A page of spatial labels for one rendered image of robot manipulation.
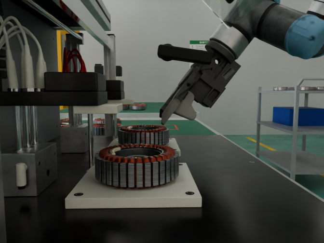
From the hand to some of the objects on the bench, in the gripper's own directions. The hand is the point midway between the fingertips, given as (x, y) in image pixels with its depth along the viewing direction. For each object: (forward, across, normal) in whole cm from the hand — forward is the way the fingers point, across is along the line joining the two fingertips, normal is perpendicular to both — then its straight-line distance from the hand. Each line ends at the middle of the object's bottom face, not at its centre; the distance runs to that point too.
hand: (157, 118), depth 62 cm
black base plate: (+10, -12, -2) cm, 16 cm away
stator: (+6, -24, -1) cm, 25 cm away
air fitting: (+14, -28, +10) cm, 33 cm away
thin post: (+12, +6, +4) cm, 14 cm away
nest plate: (+7, -24, -1) cm, 25 cm away
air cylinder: (+16, 0, +10) cm, 19 cm away
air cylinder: (+16, -24, +10) cm, 31 cm away
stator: (+6, 0, -1) cm, 6 cm away
